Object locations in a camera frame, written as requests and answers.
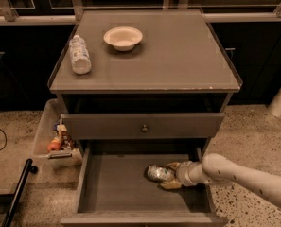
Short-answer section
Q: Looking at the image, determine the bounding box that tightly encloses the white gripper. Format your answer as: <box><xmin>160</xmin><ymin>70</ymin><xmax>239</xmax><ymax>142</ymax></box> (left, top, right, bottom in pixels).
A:
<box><xmin>160</xmin><ymin>161</ymin><xmax>196</xmax><ymax>190</ymax></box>

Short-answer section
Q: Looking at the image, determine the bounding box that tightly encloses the silver green 7up can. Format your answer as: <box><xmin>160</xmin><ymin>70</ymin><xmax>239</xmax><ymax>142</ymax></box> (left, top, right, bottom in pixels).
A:
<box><xmin>147</xmin><ymin>165</ymin><xmax>175</xmax><ymax>183</ymax></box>

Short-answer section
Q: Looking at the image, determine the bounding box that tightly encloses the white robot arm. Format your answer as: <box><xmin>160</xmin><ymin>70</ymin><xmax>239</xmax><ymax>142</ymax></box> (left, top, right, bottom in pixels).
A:
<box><xmin>161</xmin><ymin>153</ymin><xmax>281</xmax><ymax>209</ymax></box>

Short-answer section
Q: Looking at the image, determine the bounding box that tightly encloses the brass round drawer knob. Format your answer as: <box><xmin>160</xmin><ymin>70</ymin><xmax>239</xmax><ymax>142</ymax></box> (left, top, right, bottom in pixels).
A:
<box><xmin>141</xmin><ymin>125</ymin><xmax>149</xmax><ymax>133</ymax></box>

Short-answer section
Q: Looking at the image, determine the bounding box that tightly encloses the grey top drawer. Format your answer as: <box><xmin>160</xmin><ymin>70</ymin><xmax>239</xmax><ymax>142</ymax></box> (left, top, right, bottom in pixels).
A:
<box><xmin>61</xmin><ymin>113</ymin><xmax>224</xmax><ymax>140</ymax></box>

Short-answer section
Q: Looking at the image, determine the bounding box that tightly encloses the grey open middle drawer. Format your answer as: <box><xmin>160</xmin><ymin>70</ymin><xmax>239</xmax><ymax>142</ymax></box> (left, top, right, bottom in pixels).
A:
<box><xmin>61</xmin><ymin>139</ymin><xmax>228</xmax><ymax>227</ymax></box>

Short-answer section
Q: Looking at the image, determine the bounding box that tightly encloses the grey wooden drawer cabinet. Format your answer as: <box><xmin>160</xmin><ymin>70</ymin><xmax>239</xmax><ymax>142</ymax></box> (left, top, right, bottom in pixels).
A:
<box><xmin>47</xmin><ymin>9</ymin><xmax>243</xmax><ymax>227</ymax></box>

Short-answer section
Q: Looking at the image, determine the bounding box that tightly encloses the brown snack box in bin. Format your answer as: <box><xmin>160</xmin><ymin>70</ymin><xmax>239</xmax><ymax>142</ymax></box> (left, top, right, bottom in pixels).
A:
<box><xmin>57</xmin><ymin>124</ymin><xmax>75</xmax><ymax>150</ymax></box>

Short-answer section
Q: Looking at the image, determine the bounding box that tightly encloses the orange toy in bin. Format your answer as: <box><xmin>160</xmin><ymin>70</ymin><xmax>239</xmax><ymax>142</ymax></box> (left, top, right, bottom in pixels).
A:
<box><xmin>47</xmin><ymin>138</ymin><xmax>61</xmax><ymax>152</ymax></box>

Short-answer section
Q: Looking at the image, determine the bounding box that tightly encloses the clear plastic storage bin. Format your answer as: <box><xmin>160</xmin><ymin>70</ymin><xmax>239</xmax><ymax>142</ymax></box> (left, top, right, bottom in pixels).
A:
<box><xmin>33</xmin><ymin>99</ymin><xmax>82</xmax><ymax>168</ymax></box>

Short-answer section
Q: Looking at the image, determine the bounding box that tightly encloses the white paper bowl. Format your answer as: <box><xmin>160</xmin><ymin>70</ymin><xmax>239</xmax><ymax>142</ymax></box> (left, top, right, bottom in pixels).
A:
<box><xmin>103</xmin><ymin>26</ymin><xmax>143</xmax><ymax>52</ymax></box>

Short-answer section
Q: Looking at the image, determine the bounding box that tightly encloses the clear plastic water bottle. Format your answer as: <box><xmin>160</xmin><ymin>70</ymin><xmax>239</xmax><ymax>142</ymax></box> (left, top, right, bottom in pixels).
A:
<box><xmin>69</xmin><ymin>35</ymin><xmax>92</xmax><ymax>75</ymax></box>

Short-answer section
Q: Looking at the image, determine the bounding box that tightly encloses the black metal pole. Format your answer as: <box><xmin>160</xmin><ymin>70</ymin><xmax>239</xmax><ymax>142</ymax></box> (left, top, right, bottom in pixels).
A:
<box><xmin>2</xmin><ymin>159</ymin><xmax>38</xmax><ymax>227</ymax></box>

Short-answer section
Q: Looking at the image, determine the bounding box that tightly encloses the metal railing frame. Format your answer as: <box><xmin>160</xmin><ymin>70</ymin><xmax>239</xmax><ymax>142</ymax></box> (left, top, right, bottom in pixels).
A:
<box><xmin>0</xmin><ymin>0</ymin><xmax>281</xmax><ymax>26</ymax></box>

